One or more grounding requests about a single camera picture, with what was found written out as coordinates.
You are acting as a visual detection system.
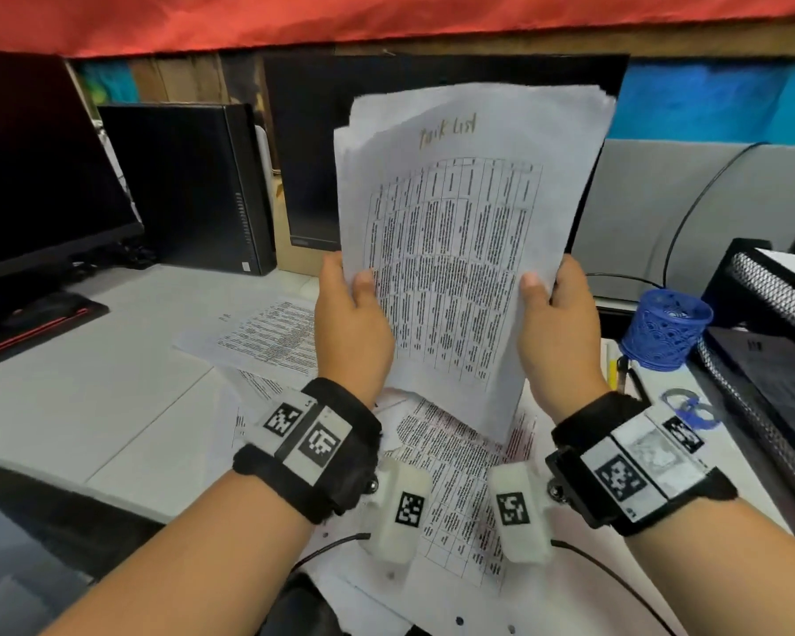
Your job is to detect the person's left hand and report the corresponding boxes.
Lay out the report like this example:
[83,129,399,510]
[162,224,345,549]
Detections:
[313,250,396,410]

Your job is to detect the person's right hand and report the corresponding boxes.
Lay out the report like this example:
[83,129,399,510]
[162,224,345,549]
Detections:
[517,254,603,424]

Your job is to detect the stack of printed paper sheets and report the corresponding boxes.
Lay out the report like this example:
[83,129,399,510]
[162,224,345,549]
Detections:
[333,82,617,446]

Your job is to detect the person's right forearm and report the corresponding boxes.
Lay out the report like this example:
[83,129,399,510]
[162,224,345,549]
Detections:
[625,502,795,636]

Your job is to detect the person's left forearm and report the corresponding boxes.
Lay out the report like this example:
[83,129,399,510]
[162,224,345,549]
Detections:
[40,469,320,636]

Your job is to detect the brown cardboard box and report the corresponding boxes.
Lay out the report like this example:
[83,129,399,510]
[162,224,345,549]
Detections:
[275,243,343,276]

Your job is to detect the printed table paper sheet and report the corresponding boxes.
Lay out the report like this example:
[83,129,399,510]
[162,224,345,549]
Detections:
[172,297,320,393]

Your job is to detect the black pen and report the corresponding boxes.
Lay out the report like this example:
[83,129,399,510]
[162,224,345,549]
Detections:
[615,356,651,405]

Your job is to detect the grey desk partition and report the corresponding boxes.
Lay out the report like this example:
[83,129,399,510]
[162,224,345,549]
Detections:
[572,138,795,304]

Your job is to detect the blue mesh pen holder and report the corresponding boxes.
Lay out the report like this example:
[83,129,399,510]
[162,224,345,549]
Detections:
[621,288,715,373]

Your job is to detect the black left wrist band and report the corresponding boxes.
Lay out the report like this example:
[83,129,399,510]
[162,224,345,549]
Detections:
[231,376,383,526]

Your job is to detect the black wrist band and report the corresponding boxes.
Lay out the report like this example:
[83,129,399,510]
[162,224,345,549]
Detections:
[545,390,740,538]
[231,376,383,526]

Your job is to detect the black thin-bezel monitor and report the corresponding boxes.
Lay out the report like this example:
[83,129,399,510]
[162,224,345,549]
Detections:
[261,53,631,254]

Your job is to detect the blue scissors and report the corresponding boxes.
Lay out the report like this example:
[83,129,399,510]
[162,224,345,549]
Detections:
[660,388,723,432]

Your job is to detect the black right wrist band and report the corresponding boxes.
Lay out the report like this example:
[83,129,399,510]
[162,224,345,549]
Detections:
[545,390,740,538]

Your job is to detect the black mini desktop computer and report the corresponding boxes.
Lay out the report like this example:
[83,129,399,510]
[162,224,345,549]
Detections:
[97,102,278,278]

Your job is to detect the pile of printed papers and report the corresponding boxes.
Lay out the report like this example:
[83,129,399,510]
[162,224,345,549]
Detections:
[215,364,677,636]

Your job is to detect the black mesh document tray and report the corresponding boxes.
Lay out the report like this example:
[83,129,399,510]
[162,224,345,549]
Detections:
[695,238,795,524]

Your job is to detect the blue cloth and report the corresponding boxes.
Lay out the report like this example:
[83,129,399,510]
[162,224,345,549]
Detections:
[613,59,795,148]

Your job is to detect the red cloth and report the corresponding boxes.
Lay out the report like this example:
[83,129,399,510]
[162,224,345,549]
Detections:
[0,0,795,58]

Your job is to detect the black monitor stand base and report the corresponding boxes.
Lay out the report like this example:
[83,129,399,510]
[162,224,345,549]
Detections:
[0,290,111,376]

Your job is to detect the black computer monitor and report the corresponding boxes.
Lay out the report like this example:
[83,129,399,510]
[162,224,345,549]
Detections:
[0,49,145,307]

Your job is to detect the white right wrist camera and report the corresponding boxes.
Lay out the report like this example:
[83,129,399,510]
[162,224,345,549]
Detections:
[488,459,553,565]

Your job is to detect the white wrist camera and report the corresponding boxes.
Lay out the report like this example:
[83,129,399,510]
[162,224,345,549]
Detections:
[488,459,553,565]
[369,459,433,565]

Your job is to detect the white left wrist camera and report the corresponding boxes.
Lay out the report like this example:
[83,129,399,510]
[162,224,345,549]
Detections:
[369,459,433,565]

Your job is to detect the black left camera cable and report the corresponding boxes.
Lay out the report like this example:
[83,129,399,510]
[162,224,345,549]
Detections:
[290,532,373,572]

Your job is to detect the black camera cable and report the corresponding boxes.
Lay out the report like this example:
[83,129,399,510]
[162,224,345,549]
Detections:
[290,532,373,572]
[550,539,678,636]

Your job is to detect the black right camera cable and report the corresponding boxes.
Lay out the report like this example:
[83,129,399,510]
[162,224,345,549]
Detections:
[550,539,678,636]

